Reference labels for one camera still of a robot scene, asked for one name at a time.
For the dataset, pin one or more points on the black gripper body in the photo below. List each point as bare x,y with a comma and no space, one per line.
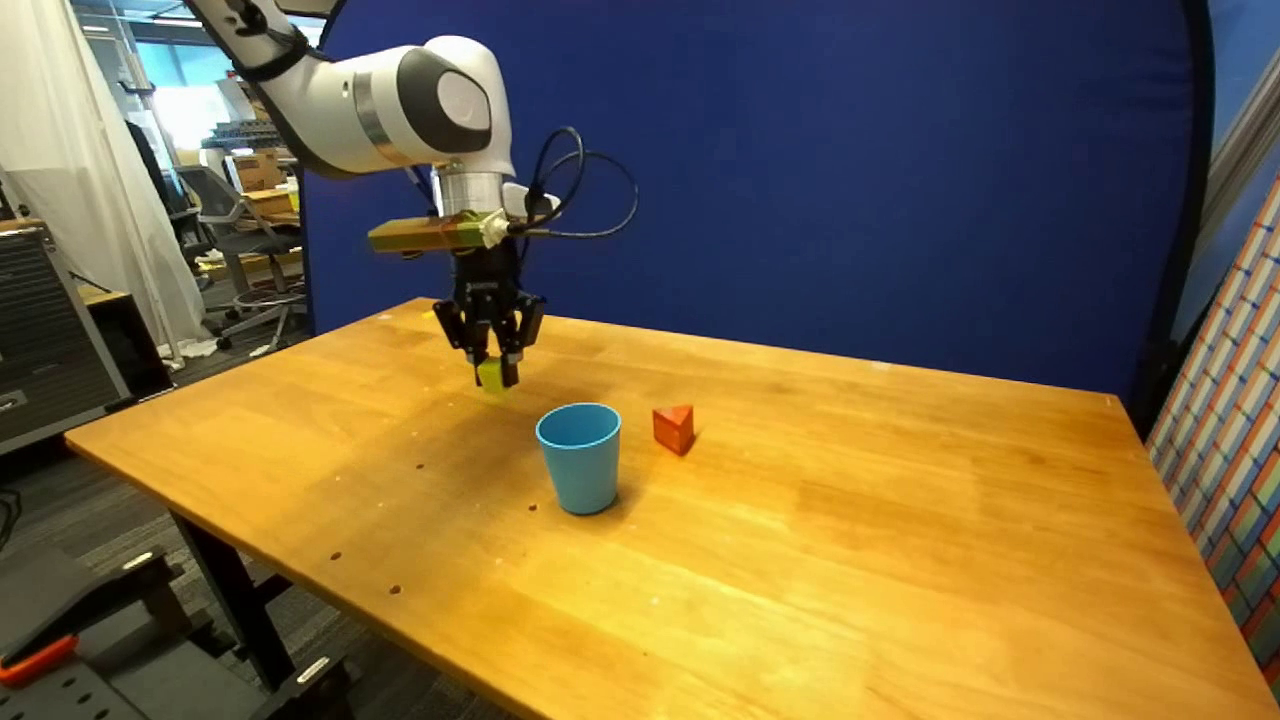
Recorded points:
488,285

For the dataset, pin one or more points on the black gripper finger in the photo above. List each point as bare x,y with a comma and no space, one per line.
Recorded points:
461,332
517,332

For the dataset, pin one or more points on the yellow cube block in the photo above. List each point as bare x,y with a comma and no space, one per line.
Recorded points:
488,377

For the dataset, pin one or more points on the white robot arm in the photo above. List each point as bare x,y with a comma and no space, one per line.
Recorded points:
418,107

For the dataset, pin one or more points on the blue plastic cup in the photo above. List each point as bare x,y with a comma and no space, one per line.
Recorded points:
583,449

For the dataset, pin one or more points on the red triangular block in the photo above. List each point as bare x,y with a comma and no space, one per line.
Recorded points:
673,431

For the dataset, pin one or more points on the background shelf with boxes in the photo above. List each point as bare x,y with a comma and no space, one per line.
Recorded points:
253,159

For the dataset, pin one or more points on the black table leg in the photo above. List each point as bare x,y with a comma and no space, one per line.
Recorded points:
240,601

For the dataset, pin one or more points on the black equipment case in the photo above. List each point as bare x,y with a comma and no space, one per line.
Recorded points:
55,360

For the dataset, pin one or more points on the white curtain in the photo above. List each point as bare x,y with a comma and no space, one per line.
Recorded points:
68,159

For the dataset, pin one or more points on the blue round backdrop screen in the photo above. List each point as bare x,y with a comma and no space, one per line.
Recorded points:
990,186

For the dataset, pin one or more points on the colourful checkered panel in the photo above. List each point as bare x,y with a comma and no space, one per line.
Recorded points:
1216,441

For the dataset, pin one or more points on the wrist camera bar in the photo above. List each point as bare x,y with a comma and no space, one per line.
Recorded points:
438,233

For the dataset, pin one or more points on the black cart with orange handle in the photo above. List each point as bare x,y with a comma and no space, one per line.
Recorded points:
122,644

